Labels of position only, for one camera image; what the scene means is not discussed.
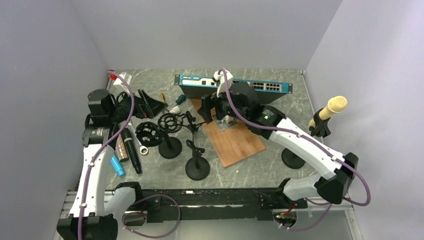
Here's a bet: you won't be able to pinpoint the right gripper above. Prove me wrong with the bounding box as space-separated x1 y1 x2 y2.
198 82 249 123

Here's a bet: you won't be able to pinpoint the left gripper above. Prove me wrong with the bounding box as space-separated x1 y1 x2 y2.
109 88 168 124

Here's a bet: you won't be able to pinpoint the shock mount desk stand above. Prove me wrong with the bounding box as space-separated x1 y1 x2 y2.
135 121 183 159

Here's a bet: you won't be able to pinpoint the tripod shock mount stand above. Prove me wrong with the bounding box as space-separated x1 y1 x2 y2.
157 111 206 134

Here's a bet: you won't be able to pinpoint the black handheld microphone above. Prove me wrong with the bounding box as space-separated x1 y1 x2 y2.
121 128 142 174

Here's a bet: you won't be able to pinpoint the silver mesh glitter microphone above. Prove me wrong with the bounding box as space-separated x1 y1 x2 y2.
115 134 130 163

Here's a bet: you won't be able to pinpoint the blue foam microphone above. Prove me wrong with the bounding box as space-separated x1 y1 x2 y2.
110 154 126 177

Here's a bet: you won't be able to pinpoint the clip desk mic stand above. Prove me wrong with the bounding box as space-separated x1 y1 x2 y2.
185 139 211 181

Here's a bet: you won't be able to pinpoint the yellow foam microphone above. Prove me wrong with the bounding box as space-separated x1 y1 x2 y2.
318 95 348 121

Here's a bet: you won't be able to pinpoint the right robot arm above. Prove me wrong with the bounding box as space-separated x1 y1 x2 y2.
197 82 358 208

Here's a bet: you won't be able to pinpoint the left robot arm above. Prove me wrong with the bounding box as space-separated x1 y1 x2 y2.
56 89 168 240

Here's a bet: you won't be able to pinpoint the wooden board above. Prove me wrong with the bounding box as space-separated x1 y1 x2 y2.
203 118 266 168

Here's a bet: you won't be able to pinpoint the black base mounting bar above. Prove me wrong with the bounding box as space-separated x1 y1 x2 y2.
129 187 308 223

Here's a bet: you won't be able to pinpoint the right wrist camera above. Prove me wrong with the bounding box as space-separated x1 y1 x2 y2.
213 68 233 98

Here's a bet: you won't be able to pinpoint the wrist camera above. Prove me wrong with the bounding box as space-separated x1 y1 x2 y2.
108 72 133 94
213 68 233 98

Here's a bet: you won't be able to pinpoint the blue network switch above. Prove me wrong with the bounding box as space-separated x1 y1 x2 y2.
174 74 293 105

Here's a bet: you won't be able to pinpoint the yellow handled pliers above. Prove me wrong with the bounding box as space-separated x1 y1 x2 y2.
159 92 166 103

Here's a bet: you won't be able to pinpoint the white hinged bracket fixture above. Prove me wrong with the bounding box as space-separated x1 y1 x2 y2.
213 115 238 132

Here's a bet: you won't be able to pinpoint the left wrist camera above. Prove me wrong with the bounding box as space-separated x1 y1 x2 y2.
108 72 133 94

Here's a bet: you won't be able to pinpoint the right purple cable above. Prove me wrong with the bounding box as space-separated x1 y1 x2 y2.
218 67 371 232

